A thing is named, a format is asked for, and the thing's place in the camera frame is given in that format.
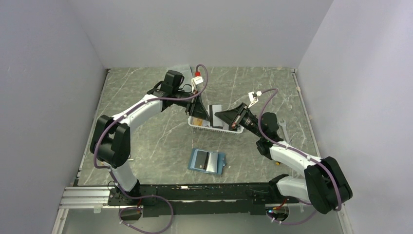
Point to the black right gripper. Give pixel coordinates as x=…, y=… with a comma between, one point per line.
x=232, y=117

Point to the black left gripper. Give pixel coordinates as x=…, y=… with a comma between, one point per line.
x=198, y=109

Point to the white plastic basket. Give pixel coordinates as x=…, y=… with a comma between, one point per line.
x=206, y=126

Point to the blue card holder wallet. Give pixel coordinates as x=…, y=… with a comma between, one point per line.
x=208, y=162

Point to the black credit card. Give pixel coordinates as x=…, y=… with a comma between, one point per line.
x=201, y=159

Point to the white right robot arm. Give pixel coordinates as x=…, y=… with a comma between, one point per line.
x=322, y=182

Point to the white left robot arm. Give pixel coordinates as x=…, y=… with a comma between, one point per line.
x=111, y=141

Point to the clear plastic screw box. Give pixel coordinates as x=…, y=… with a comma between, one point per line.
x=182, y=68

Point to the chrome open-end wrench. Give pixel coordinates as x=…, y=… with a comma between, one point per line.
x=283, y=125

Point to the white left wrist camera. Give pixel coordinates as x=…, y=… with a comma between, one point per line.
x=196, y=80

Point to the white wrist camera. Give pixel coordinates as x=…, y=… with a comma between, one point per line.
x=253, y=97
x=196, y=80

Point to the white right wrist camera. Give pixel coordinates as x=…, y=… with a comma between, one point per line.
x=253, y=97

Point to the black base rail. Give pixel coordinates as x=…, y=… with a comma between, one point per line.
x=202, y=199

